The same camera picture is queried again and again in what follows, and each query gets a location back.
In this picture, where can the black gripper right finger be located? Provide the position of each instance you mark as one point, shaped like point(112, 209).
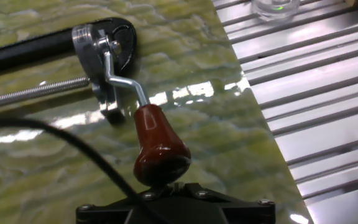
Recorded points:
point(247, 211)

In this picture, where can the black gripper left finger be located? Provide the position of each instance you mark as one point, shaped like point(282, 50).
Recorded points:
point(104, 211)

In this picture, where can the grey metal lever base housing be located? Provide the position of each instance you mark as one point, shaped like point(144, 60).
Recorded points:
point(87, 59)

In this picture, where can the green marble pattern mat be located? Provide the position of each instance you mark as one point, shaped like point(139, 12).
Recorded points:
point(197, 140)

